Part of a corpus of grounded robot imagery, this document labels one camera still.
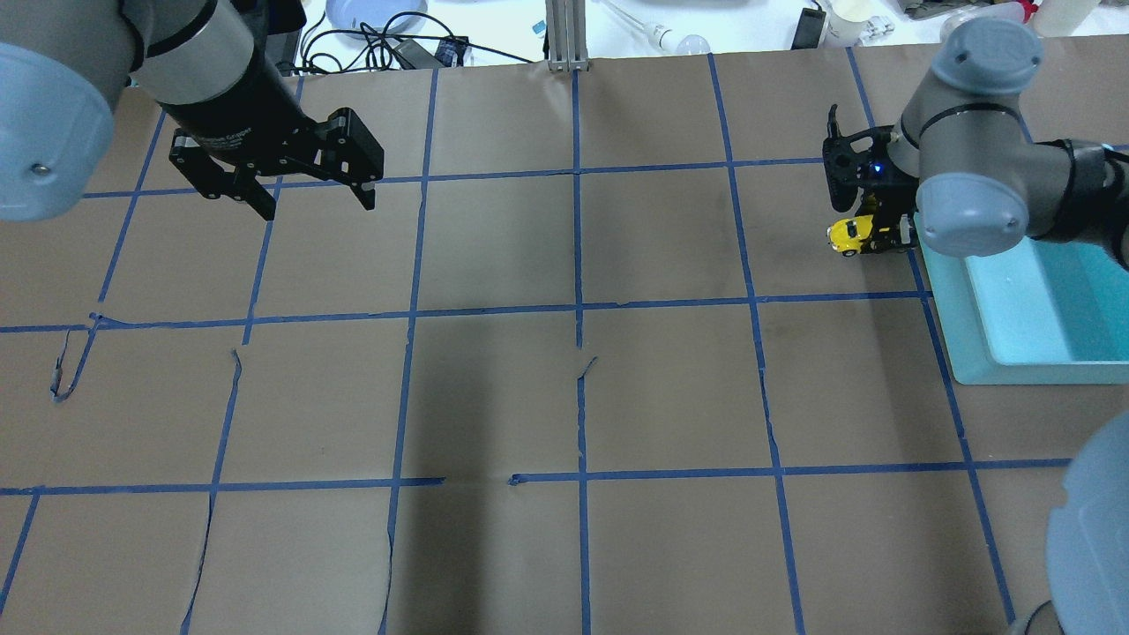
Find brown paper table cover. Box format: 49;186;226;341
3;45;1126;634

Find white paper cup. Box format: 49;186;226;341
824;0;878;47

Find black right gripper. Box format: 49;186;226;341
822;104;918;254

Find aluminium frame post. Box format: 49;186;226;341
544;0;590;72

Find blue plastic plate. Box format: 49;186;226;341
324;0;428;40

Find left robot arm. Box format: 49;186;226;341
1;1;385;221

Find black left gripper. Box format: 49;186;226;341
167;75;385;221

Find light blue plastic bin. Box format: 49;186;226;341
921;240;1128;385

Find yellow beetle toy car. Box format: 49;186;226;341
826;214;874;258

